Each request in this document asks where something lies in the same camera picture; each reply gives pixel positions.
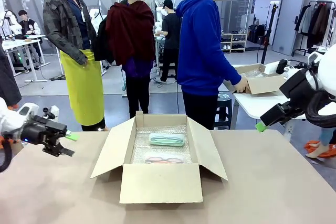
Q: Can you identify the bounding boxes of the dark grey coat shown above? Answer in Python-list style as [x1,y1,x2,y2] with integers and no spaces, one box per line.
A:
[0,35,23,107]

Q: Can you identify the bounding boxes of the person's right hand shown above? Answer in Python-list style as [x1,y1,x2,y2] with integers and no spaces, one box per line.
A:
[233,76,249,94]

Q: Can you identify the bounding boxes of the bare mannequin foot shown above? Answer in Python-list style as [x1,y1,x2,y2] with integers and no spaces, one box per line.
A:
[305,128,333,159]

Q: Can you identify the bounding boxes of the clothes rack with garments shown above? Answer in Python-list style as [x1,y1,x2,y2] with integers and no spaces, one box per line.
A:
[292,0,336,57]

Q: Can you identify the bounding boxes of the person in black with cap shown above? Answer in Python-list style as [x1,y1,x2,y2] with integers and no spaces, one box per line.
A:
[159,0,183,83]

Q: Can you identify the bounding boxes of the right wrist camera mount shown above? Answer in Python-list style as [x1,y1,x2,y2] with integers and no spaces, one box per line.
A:
[275,58,299,79]

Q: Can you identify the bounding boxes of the mint green glasses case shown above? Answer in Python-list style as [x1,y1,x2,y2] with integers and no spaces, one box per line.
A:
[149,132,186,147]

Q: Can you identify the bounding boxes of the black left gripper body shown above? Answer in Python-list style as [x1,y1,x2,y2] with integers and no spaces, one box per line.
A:
[20,115,68,157]

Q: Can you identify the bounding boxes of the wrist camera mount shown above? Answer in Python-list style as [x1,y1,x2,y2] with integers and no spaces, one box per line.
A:
[275,58,299,79]
[42,104,60,123]

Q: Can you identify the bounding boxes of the small cardboard box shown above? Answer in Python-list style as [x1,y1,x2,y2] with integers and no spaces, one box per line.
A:
[230,63,287,95]

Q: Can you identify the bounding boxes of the open cardboard shipping box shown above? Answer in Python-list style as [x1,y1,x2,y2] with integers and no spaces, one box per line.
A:
[90,111,228,204]

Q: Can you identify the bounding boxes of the clear bubble wrap sheet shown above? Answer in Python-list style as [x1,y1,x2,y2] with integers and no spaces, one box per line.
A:
[130,124,195,165]

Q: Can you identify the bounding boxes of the black plastic stool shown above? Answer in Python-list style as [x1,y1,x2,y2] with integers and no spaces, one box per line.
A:
[213,94,233,131]

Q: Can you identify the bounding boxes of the orange cloth on floor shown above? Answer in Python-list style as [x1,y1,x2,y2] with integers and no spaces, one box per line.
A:
[304,140,336,158]

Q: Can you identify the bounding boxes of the wooden shoe rack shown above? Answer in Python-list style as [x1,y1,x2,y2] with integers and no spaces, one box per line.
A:
[219,33,248,54]

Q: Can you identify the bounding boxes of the white office desk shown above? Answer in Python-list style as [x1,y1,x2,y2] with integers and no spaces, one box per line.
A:
[0,34,51,83]

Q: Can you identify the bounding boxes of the person in blue hoodie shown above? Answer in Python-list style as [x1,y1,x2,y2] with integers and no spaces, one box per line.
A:
[175,0,244,131]

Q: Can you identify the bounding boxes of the black shoulder bag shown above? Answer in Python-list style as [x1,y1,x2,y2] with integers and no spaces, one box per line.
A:
[93,16,115,65]

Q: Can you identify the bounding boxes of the grey door panel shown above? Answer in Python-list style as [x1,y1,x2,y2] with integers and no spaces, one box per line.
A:
[272,0,307,57]

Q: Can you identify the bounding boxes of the mannequin with yellow apron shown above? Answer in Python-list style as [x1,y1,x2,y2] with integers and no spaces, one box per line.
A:
[43,0,106,132]

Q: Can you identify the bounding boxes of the red glasses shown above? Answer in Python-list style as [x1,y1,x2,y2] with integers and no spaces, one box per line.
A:
[143,153,185,165]

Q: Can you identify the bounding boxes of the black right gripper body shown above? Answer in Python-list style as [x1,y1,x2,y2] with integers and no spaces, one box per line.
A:
[259,69,320,127]

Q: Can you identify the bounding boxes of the seated person in varsity jacket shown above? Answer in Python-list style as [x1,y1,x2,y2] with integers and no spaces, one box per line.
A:
[17,9,41,37]

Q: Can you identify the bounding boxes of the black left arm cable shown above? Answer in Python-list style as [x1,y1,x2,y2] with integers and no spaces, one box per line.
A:
[0,133,14,174]

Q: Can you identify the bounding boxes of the black equipment cases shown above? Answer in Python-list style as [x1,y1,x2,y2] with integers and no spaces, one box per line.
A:
[247,24,266,45]

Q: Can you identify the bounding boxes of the person's right forearm blue sleeve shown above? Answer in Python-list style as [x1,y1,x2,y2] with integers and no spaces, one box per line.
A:
[221,66,243,90]

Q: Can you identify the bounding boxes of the black tripod stand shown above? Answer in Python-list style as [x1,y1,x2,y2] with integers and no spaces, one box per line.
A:
[260,2,279,65]

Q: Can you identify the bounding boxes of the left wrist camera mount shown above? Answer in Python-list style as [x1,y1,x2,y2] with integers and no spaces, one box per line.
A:
[42,104,60,123]

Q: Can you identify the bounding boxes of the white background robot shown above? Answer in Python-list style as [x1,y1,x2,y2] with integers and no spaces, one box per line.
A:
[0,10,23,36]

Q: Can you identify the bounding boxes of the mannequin with maroon cloth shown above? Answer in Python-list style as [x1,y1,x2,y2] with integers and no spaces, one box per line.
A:
[104,0,156,119]

